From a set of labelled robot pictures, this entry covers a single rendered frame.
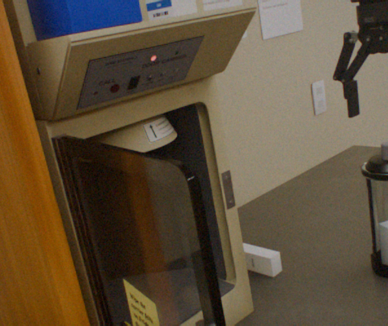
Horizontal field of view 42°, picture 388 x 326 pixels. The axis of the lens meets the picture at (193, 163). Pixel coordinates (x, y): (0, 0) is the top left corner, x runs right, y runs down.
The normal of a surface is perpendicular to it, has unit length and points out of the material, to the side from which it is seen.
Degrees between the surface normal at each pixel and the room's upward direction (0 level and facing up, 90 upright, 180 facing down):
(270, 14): 90
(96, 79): 135
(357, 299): 0
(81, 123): 90
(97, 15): 90
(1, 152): 90
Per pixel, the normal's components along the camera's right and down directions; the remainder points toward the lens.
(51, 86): -0.73, 0.31
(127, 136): 0.11, -0.16
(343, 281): -0.18, -0.95
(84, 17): 0.66, 0.09
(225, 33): 0.59, 0.73
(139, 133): 0.36, -0.23
